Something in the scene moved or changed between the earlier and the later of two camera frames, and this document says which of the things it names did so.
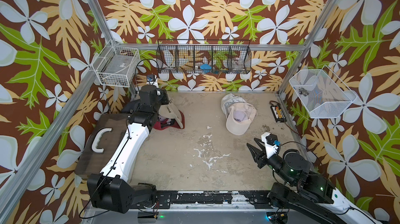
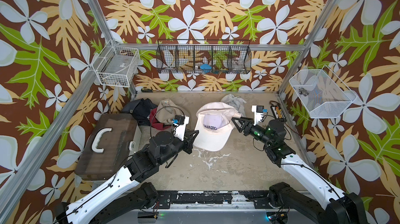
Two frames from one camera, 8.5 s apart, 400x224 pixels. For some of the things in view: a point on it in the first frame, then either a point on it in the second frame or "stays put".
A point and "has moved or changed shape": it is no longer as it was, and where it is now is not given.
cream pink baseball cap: (239, 116) has moved or changed shape
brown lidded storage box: (107, 133) stays put
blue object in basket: (205, 66) stays put
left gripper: (162, 96) -> (187, 141)
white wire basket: (116, 65) stays put
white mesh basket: (323, 94) stays put
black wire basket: (226, 57) stays put
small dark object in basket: (303, 91) stays put
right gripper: (258, 157) -> (248, 127)
